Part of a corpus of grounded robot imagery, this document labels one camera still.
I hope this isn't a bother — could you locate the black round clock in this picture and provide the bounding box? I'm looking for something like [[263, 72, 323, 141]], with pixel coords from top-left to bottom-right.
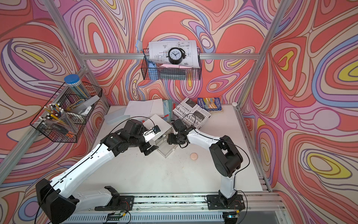
[[167, 47, 186, 65]]

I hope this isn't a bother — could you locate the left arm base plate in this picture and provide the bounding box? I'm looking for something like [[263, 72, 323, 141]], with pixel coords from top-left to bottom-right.
[[95, 196, 135, 211]]

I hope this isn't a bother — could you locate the black wire wall basket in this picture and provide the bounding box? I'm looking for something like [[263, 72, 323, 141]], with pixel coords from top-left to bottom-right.
[[141, 48, 202, 81]]

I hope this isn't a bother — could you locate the black wire side basket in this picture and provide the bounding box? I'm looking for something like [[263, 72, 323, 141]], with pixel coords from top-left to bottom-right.
[[30, 82, 103, 143]]

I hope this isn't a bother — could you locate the white drawing sheet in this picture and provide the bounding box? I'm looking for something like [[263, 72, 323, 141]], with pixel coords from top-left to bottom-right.
[[148, 40, 200, 68]]

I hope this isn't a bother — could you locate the white three-drawer box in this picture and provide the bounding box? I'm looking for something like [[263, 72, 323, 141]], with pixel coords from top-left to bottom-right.
[[143, 115, 178, 158]]

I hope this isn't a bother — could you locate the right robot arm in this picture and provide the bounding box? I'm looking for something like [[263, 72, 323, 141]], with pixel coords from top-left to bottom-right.
[[167, 119, 243, 206]]

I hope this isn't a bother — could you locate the teal books stack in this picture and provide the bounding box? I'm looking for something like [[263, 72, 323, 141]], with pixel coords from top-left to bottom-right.
[[130, 98, 175, 127]]

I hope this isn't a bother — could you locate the blue lid pencil jar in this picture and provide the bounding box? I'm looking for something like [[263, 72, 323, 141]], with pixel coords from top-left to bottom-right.
[[64, 74, 90, 100]]

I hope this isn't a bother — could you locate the clear cup with pens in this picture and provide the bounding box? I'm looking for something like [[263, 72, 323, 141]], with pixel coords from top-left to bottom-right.
[[39, 103, 78, 136]]

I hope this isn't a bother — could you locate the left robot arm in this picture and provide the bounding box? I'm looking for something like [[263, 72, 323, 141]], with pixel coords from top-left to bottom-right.
[[35, 117, 160, 224]]

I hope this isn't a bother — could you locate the translucent plastic box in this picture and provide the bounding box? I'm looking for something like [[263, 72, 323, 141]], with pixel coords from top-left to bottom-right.
[[104, 108, 130, 125]]

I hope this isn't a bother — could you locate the white open notebook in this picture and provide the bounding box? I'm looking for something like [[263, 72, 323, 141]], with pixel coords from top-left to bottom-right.
[[124, 99, 164, 119]]

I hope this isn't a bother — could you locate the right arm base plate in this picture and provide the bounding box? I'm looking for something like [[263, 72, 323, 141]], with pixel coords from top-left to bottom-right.
[[206, 193, 246, 211]]

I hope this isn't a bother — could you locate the folded newspaper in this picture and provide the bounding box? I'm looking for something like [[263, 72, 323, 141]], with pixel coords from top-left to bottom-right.
[[173, 98, 211, 129]]

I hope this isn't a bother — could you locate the blue book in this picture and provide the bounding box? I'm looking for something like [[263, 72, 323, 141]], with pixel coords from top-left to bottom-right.
[[197, 98, 222, 113]]

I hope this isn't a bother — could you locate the pink earphone case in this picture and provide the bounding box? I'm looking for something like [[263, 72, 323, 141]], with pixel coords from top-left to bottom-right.
[[190, 153, 198, 161]]

